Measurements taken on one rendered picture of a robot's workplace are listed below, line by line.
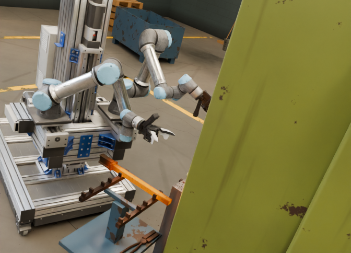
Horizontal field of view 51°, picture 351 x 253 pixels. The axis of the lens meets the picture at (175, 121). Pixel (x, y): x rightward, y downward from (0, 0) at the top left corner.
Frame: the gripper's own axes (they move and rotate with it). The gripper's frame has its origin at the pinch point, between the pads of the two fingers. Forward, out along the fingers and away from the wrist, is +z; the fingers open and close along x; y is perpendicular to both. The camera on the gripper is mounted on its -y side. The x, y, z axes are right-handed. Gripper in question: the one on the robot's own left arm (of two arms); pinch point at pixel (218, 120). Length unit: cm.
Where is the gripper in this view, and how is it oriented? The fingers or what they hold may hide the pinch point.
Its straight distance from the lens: 231.3
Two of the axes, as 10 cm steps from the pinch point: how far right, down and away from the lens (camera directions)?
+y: 6.8, -6.0, -4.1
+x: 2.4, -3.5, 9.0
